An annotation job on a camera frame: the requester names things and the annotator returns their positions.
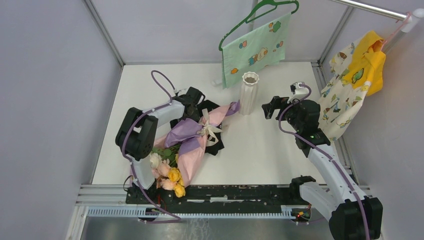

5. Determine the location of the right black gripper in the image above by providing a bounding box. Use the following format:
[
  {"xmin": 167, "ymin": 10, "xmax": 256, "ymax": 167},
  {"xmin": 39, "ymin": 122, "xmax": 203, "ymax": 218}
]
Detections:
[{"xmin": 261, "ymin": 94, "xmax": 303, "ymax": 132}]

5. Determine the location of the black cloth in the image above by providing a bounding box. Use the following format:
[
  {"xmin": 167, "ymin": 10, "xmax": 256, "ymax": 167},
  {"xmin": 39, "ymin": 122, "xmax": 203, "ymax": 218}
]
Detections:
[{"xmin": 169, "ymin": 96, "xmax": 226, "ymax": 157}]

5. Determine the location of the pink purple flower bouquet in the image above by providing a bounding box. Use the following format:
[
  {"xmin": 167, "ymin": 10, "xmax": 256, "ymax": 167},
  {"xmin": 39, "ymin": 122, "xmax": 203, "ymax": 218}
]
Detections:
[{"xmin": 149, "ymin": 100, "xmax": 240, "ymax": 198}]

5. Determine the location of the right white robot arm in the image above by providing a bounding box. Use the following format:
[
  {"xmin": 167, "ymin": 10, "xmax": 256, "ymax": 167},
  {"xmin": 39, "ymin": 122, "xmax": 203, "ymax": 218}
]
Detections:
[{"xmin": 261, "ymin": 96, "xmax": 383, "ymax": 240}]

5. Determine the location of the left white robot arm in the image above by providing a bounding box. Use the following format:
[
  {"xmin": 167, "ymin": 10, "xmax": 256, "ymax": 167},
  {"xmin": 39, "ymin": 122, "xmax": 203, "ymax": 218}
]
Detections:
[{"xmin": 115, "ymin": 87, "xmax": 206, "ymax": 204}]

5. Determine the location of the white ribbed vase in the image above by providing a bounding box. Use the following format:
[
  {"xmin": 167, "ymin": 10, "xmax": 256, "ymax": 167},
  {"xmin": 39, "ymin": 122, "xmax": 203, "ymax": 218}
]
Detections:
[{"xmin": 239, "ymin": 71, "xmax": 260, "ymax": 116}]

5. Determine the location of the green cartoon print towel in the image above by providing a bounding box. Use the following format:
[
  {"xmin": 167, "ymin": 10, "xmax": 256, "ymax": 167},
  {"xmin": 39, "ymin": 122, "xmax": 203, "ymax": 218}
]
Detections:
[{"xmin": 222, "ymin": 13, "xmax": 292, "ymax": 89}]

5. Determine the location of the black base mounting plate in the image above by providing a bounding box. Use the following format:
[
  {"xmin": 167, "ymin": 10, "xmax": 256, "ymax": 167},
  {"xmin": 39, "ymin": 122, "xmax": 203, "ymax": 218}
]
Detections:
[{"xmin": 124, "ymin": 184, "xmax": 312, "ymax": 217}]

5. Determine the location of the yellow cartoon print shirt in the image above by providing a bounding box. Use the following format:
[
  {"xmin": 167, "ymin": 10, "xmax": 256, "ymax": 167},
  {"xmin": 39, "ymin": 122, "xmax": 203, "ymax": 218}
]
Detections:
[{"xmin": 317, "ymin": 30, "xmax": 386, "ymax": 142}]

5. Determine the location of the green clothes hanger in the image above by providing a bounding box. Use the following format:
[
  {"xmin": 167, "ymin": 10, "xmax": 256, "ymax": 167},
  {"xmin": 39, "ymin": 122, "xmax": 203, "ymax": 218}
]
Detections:
[{"xmin": 218, "ymin": 0, "xmax": 300, "ymax": 52}]

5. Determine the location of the small circuit board with LED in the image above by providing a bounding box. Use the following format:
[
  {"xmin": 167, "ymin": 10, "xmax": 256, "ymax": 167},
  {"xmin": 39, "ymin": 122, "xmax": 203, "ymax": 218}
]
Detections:
[{"xmin": 295, "ymin": 211, "xmax": 309, "ymax": 222}]

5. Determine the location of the metal hanging rod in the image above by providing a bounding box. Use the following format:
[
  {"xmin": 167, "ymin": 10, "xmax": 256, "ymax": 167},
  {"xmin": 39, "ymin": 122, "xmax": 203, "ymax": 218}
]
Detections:
[{"xmin": 332, "ymin": 0, "xmax": 424, "ymax": 33}]

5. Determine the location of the pink clothes hanger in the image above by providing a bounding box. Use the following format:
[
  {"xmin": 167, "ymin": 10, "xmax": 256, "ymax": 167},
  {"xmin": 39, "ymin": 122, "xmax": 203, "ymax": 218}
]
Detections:
[{"xmin": 381, "ymin": 12, "xmax": 412, "ymax": 50}]

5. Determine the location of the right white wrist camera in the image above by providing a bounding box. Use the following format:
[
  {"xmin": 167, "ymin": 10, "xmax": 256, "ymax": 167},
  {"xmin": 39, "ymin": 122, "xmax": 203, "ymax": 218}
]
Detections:
[{"xmin": 288, "ymin": 82, "xmax": 312, "ymax": 103}]

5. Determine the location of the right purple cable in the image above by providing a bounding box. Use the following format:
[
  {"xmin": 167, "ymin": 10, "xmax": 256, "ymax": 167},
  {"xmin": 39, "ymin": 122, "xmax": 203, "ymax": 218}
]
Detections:
[{"xmin": 277, "ymin": 83, "xmax": 372, "ymax": 240}]

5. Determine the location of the purple cable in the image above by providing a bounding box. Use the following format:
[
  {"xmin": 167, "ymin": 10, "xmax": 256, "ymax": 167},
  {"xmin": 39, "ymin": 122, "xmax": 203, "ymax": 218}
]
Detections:
[
  {"xmin": 120, "ymin": 70, "xmax": 183, "ymax": 224},
  {"xmin": 277, "ymin": 83, "xmax": 372, "ymax": 240}
]

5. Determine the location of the white slotted cable duct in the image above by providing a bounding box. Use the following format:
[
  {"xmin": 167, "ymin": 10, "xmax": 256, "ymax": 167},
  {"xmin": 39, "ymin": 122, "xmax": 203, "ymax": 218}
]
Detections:
[{"xmin": 86, "ymin": 205, "xmax": 312, "ymax": 220}]

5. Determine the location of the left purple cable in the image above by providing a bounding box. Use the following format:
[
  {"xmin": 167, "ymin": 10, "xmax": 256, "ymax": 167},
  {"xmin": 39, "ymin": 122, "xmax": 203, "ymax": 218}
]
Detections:
[{"xmin": 120, "ymin": 70, "xmax": 183, "ymax": 224}]

